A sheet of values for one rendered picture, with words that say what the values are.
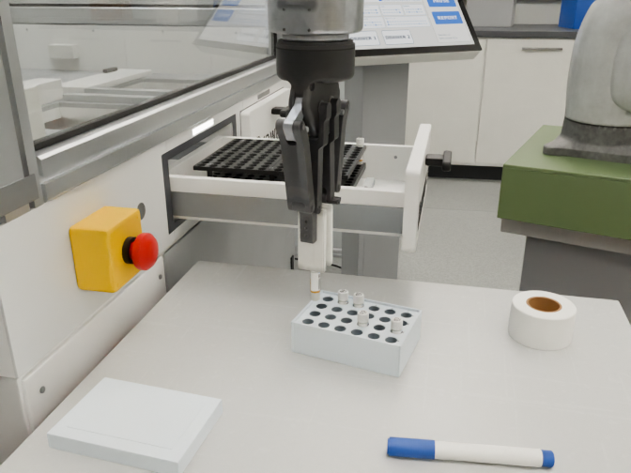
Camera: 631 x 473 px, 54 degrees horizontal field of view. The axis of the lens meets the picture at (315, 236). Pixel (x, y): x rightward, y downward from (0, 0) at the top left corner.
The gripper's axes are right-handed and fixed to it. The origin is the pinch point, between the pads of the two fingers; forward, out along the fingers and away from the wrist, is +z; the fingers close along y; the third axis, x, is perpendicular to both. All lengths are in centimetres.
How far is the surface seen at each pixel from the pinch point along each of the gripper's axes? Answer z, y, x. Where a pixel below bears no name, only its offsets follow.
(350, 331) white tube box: 9.4, 2.0, 5.0
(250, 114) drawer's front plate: -4, -40, -30
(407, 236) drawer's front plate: 4.7, -15.2, 6.0
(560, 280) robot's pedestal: 26, -56, 25
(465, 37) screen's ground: -11, -136, -12
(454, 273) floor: 89, -186, -17
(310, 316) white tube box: 9.4, 0.8, -0.3
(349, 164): -1.1, -24.4, -5.4
